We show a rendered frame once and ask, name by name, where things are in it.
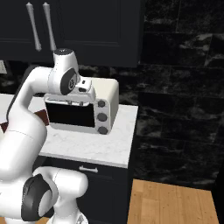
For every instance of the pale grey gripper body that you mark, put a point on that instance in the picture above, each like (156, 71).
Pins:
(85, 95)

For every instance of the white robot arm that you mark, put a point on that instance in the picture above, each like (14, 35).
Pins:
(23, 140)

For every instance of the dark red cutting board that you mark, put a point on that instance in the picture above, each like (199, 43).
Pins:
(42, 116)

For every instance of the dark grey toaster oven knob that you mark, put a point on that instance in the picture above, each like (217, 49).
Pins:
(101, 103)
(102, 130)
(102, 117)

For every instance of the cream toaster oven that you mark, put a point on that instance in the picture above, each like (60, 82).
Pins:
(109, 93)

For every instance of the dark drawer front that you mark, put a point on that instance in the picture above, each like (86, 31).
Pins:
(113, 172)

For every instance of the dark base cupboard door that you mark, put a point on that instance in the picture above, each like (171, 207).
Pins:
(108, 201)

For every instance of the dark wall cupboard door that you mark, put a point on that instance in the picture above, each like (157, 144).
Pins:
(93, 29)
(14, 29)

